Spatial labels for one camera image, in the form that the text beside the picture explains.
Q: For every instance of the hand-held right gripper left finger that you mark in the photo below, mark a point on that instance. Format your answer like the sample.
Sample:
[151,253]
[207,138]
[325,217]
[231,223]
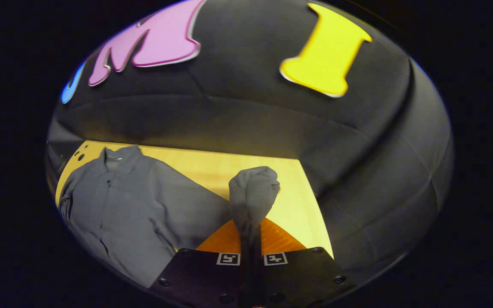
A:
[203,273]

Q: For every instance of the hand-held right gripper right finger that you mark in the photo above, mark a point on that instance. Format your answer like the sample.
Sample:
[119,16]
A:
[302,273]

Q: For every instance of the grey collared shirt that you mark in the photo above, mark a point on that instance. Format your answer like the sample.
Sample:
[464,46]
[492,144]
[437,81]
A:
[144,205]

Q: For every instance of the black backdrop cloth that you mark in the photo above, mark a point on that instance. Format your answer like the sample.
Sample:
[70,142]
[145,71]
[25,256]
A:
[250,115]

